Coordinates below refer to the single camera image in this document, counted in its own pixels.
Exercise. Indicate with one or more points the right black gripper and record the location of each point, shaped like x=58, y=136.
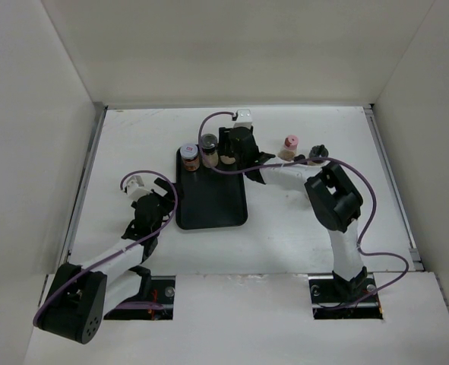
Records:
x=224, y=138

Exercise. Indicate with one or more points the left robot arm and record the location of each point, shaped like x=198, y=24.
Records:
x=81, y=295

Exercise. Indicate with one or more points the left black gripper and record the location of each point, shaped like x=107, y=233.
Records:
x=169, y=203

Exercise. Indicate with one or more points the right metal side rail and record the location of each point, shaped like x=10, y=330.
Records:
x=413, y=249

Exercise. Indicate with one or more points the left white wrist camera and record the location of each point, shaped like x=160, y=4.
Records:
x=135, y=189

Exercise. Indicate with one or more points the red-label white-lid jar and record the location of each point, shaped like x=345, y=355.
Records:
x=190, y=157

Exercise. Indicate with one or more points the black rectangular tray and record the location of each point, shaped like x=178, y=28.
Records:
x=212, y=200

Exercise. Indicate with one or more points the left metal side rail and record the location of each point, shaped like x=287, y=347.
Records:
x=75, y=216

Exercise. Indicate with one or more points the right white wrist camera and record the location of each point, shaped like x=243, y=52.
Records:
x=242, y=118

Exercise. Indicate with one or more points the metal side rail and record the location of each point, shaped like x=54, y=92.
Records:
x=413, y=249
x=75, y=216

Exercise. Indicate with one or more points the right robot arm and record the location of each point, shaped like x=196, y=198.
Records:
x=334, y=199

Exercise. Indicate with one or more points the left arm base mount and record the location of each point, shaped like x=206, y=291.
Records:
x=138, y=295

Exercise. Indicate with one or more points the pink-cap spice bottle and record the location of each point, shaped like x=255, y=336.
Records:
x=289, y=148

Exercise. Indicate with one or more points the clear-lid pepper grinder bottle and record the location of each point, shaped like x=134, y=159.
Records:
x=209, y=148

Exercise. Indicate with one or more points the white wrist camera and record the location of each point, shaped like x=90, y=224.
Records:
x=242, y=118
x=135, y=189

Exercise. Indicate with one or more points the yellow-cap spice bottle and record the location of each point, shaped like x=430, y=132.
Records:
x=227, y=160

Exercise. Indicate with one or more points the black-knob grinder bottle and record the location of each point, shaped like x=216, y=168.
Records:
x=317, y=153

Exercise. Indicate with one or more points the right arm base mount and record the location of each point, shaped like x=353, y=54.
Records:
x=329, y=303

